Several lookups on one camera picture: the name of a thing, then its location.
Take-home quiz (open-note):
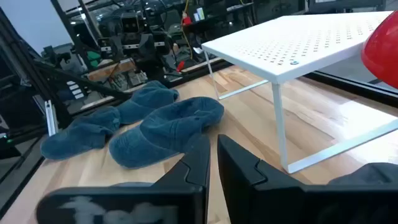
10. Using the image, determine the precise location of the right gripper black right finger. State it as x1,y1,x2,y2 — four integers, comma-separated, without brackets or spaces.
217,134,398,224

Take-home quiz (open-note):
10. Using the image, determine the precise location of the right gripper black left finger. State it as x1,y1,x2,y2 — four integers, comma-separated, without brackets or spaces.
35,134,211,224

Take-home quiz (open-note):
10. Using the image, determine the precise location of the dark blue denim cap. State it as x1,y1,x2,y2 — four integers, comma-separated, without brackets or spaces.
40,106,121,161

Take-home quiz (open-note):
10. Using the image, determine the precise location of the wooden plank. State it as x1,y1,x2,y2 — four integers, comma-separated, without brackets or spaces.
88,58,137,82

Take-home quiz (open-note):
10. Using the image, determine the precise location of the white perforated metal shelf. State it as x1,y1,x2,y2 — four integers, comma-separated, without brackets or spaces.
201,10,398,174

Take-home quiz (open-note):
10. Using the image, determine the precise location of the green object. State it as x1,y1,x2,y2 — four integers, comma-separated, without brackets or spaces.
86,50,102,68

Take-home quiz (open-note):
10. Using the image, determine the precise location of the red desk lamp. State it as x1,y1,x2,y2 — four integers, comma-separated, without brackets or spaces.
360,10,398,90

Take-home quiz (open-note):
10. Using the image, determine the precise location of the black table edge rail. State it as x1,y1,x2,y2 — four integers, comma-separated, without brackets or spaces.
161,58,234,88
303,70,398,108

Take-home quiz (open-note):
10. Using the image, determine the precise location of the black diagonal frame brace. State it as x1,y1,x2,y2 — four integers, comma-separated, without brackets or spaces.
34,60,133,101

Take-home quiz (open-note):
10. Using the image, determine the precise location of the silver metal bracket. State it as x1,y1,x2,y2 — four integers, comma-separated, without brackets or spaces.
44,99,59,137

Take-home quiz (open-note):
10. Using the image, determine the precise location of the black frame post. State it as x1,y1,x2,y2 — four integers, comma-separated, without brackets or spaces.
0,7,74,138

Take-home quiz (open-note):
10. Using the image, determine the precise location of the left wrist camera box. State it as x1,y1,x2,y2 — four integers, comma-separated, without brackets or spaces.
120,12,141,34

